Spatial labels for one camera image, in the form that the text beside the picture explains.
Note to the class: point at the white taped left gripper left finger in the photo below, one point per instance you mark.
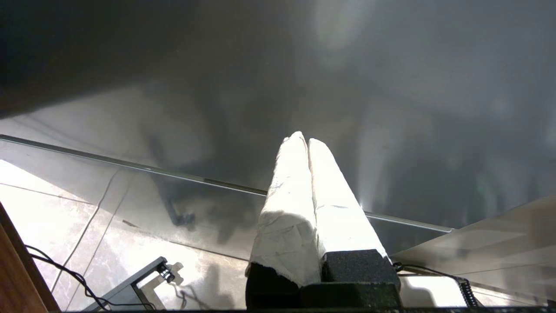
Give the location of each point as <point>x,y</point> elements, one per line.
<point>286,234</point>

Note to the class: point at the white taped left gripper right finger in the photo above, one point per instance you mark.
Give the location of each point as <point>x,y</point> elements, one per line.
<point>343,226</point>

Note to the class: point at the stainless steel appliance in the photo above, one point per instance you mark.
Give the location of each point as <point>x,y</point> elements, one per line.
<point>217,87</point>

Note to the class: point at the black metal stand leg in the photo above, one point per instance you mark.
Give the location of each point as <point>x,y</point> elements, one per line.
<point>130,287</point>

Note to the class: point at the brown wooden panel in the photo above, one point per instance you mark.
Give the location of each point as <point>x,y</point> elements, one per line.
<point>17,278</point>

